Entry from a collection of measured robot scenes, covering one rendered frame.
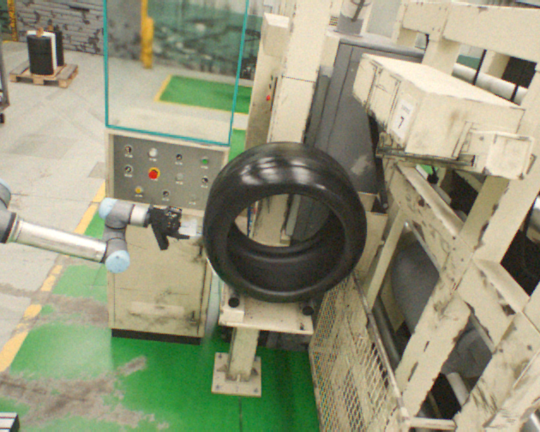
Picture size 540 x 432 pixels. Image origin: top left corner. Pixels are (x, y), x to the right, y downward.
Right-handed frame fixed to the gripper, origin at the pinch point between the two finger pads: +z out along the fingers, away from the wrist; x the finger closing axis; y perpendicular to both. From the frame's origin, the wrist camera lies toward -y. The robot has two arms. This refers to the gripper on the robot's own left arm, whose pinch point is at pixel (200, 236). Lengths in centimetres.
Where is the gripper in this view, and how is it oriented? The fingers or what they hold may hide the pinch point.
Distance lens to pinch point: 149.8
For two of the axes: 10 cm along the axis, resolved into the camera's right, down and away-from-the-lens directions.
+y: 2.9, -8.4, -4.6
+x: -0.3, -4.9, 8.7
